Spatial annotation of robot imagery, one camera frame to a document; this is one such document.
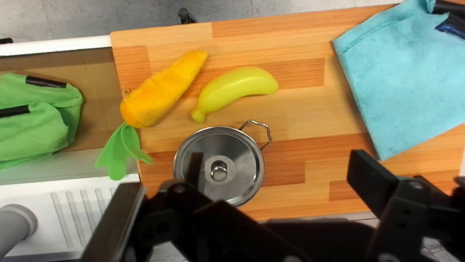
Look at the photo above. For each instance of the white toy sink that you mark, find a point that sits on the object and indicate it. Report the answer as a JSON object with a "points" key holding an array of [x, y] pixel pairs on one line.
{"points": [[58, 208]]}

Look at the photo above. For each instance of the round steel pot lid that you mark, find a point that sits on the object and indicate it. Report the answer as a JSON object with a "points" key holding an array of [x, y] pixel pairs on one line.
{"points": [[232, 150]]}

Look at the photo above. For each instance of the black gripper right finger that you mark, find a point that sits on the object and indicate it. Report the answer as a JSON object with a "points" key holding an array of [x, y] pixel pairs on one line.
{"points": [[370, 174]]}

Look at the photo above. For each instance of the light blue cloth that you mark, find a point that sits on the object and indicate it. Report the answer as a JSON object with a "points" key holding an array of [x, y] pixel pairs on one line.
{"points": [[407, 77]]}

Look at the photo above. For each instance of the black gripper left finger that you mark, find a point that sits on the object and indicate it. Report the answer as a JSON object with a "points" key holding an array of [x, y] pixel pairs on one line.
{"points": [[193, 168]]}

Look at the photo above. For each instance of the green cloth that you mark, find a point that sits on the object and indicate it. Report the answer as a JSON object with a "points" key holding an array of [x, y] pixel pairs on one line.
{"points": [[33, 116]]}

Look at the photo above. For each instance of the orange plush carrot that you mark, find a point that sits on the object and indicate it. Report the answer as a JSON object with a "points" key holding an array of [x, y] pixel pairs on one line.
{"points": [[160, 91]]}

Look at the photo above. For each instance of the yellow toy banana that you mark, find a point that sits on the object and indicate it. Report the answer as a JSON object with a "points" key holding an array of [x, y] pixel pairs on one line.
{"points": [[237, 88]]}

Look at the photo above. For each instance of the wooden cutting board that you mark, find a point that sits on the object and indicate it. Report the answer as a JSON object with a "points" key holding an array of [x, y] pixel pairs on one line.
{"points": [[299, 145]]}

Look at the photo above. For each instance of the grey toy faucet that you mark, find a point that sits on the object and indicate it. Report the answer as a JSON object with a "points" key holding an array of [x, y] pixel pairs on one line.
{"points": [[14, 225]]}

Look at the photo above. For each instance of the small steel pot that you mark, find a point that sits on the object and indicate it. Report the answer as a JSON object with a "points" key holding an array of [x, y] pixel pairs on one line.
{"points": [[175, 161]]}

